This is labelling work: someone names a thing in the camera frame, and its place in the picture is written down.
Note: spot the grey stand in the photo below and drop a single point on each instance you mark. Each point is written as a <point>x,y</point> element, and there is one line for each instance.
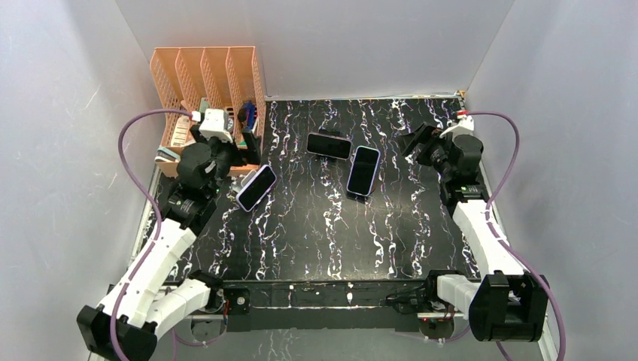
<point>359,198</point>

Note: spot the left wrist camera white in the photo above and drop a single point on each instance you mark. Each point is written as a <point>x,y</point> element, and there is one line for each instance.
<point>217,123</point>

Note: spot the orange plastic file organizer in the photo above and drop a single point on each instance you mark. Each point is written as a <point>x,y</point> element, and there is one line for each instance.
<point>190,80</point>

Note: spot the white label tag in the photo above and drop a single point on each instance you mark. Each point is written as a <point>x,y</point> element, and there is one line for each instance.
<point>181,132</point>

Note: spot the blue black tool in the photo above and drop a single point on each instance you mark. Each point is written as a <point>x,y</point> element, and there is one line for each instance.
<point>247,116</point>

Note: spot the phone with purple case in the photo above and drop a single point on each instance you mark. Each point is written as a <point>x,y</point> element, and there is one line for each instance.
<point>255,188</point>

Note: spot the phone with pink case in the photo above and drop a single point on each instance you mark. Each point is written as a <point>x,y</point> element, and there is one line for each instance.
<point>328,145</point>

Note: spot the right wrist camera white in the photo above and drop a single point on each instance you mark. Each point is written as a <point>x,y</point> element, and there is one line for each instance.
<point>464,126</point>

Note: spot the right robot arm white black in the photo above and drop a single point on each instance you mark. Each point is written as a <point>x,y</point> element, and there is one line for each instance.
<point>478,234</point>

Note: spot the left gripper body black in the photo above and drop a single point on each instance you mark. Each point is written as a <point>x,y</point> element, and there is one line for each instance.
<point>225,155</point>

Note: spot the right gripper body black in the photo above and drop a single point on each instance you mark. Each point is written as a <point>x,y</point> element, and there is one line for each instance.
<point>435,152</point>

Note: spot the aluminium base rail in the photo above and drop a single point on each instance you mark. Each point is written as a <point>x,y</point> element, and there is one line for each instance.
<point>331,305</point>

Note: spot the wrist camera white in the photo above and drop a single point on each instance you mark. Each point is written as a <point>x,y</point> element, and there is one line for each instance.
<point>217,123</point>
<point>464,126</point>

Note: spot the phone with blue case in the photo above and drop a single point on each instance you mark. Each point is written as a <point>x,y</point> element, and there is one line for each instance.
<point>363,171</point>

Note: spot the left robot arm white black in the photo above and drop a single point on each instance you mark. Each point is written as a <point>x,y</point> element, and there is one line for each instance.
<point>164,249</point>

